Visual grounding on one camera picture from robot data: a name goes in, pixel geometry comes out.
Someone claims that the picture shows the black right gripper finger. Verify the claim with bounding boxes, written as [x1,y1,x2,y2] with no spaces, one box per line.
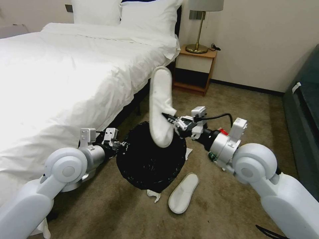
[161,112,194,128]
[173,123,191,139]

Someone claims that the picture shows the white hotel slipper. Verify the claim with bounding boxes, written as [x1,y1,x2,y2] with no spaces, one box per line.
[148,66,178,148]
[168,173,200,214]

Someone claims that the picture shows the black trash bin with bag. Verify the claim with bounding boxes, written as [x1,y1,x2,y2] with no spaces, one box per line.
[115,120,188,194]

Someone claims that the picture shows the wooden nightstand with white drawer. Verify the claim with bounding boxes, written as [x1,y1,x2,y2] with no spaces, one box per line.
[172,44,218,97]

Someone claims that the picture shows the white bed duvet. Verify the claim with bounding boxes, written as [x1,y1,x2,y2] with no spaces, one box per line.
[0,22,181,239]

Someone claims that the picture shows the brass table lamp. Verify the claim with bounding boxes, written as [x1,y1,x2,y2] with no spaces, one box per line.
[185,0,224,54]

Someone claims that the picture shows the dark green sofa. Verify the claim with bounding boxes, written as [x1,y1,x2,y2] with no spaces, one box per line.
[281,43,319,198]

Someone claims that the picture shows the white pillow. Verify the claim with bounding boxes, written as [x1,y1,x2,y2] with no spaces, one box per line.
[120,0,184,42]
[70,0,123,26]

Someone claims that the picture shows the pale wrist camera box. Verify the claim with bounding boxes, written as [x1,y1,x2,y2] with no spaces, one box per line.
[104,127,118,145]
[191,106,208,124]

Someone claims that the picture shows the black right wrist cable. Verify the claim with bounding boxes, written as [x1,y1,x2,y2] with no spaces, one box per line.
[199,113,234,125]

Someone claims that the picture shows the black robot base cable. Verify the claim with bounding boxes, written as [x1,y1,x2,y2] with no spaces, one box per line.
[255,225,285,239]

